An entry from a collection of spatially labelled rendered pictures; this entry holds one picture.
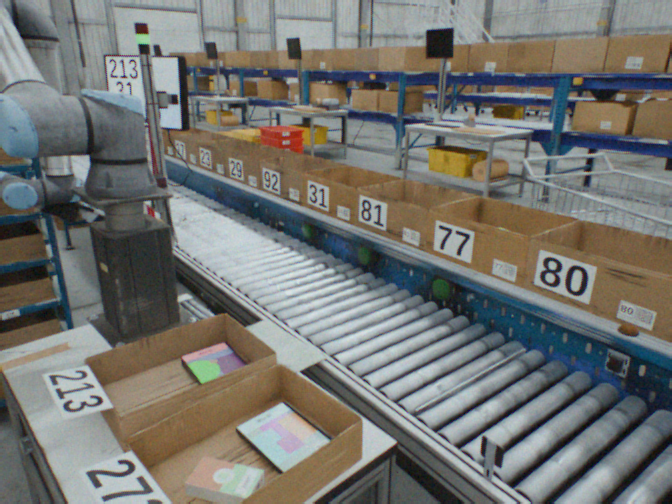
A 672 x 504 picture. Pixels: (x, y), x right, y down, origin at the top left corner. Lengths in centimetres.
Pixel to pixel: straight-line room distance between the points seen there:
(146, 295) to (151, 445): 58
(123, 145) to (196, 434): 78
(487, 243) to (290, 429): 87
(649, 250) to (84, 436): 158
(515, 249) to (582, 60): 508
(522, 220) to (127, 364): 137
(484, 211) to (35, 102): 149
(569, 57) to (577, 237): 493
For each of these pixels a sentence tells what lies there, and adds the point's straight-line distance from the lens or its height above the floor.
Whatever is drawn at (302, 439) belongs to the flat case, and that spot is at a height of 78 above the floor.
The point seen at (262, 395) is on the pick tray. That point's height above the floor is 79.
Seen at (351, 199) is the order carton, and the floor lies 100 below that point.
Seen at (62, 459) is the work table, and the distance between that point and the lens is 128.
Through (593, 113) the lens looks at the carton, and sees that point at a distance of 624.
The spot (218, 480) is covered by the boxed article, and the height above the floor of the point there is 79.
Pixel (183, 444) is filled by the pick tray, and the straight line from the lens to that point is 119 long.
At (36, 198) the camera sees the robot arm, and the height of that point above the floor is 108.
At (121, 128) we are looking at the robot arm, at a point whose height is 136.
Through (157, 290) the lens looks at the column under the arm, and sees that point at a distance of 161.
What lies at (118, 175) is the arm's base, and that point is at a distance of 150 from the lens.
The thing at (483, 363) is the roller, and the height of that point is 75.
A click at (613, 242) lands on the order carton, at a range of 181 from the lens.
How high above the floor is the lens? 153
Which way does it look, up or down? 21 degrees down
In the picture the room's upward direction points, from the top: straight up
